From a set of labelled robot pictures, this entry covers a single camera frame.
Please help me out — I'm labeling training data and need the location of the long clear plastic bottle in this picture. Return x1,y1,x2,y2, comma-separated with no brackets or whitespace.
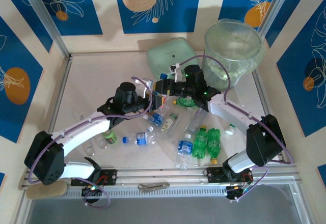
183,107,208,135

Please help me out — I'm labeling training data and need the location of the blue label bottle white cap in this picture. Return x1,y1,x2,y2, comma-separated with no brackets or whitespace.
175,133,194,171
143,111,165,133

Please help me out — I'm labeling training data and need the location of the round mesh waste bin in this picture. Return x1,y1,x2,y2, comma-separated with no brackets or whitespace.
202,19,264,91

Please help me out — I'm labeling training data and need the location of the green white label bottle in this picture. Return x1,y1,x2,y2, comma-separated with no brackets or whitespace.
159,113,179,134

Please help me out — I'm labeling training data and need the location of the mint green zip pouch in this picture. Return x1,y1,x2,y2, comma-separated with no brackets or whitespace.
146,37,200,78

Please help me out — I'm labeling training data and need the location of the green label bottle dark cap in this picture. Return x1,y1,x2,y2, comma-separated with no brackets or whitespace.
101,129,118,145

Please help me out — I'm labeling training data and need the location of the white mesh basket with liner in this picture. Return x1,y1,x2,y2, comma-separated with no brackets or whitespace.
203,18,264,76

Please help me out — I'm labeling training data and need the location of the silver metal tool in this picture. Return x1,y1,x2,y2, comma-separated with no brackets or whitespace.
137,181,171,191

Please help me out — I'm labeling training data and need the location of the black controller board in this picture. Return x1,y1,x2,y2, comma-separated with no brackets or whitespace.
225,183,253,201
80,184,104,205

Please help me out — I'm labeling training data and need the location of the grey metal panel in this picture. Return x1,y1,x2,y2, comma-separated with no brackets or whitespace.
24,183,310,224

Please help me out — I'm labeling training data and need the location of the aluminium table side rail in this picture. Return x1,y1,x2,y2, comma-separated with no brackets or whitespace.
252,68,285,163
47,54,73,133

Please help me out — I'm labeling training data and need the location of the long aluminium base rail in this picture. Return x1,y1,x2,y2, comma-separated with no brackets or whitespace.
19,164,298,191

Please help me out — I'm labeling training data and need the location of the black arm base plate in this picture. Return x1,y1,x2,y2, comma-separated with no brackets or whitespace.
70,169,118,187
206,167,253,184

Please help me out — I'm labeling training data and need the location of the slotted grey cable duct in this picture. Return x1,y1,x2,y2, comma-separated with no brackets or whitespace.
62,186,230,200

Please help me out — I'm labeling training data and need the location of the aluminium frame post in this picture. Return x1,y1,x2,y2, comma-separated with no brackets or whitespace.
19,0,71,58
258,0,293,38

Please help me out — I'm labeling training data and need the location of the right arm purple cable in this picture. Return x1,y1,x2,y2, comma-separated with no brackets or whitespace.
178,54,295,204

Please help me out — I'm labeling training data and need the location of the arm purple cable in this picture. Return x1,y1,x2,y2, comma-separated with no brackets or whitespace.
27,76,153,208
178,54,295,204

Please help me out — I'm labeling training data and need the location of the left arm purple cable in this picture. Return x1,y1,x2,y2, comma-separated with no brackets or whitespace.
27,76,153,208

